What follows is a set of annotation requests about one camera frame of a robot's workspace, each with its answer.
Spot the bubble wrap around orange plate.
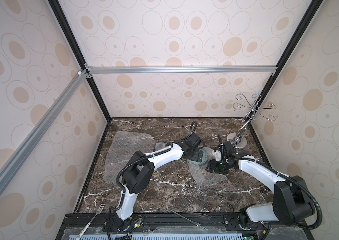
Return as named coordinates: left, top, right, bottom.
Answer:
left=103, top=131, right=155, bottom=185

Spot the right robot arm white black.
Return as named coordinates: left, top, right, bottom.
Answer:
left=206, top=142, right=323, bottom=230

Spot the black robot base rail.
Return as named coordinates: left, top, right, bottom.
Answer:
left=56, top=211, right=315, bottom=240

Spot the horizontal aluminium rail back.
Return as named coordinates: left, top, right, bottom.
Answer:
left=88, top=65, right=277, bottom=74

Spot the silver fork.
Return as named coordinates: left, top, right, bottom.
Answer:
left=75, top=203, right=105, bottom=240

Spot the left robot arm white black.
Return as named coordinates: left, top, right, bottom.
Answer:
left=116, top=133, right=203, bottom=221

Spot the diagonal aluminium rail left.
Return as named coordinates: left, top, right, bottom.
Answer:
left=0, top=69, right=89, bottom=195

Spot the chrome mug tree stand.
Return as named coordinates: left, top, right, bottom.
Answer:
left=226, top=93, right=277, bottom=150

